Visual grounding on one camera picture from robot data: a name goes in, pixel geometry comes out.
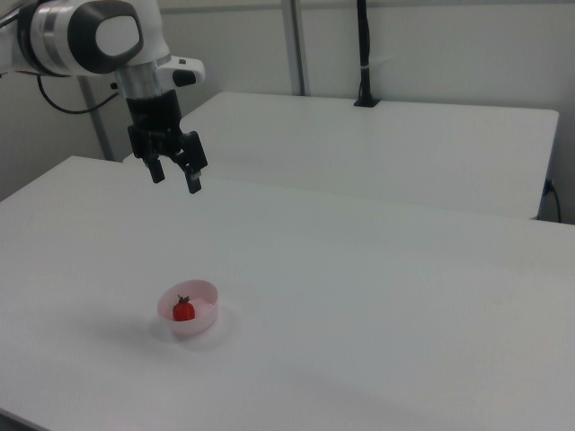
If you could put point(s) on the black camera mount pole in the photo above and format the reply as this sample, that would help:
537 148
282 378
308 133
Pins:
365 54

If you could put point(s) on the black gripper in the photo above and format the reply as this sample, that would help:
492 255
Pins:
155 121

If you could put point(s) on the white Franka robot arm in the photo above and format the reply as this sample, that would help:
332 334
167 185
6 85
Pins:
67 36

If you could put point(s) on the grey wall frame post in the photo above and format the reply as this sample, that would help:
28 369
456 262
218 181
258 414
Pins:
297 45
96 116

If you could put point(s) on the red strawberry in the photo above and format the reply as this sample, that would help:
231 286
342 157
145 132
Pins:
183 310

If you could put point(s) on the white back table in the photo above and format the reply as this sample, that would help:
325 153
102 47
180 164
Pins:
373 152

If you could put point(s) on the pink plastic bowl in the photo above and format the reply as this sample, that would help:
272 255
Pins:
191 314

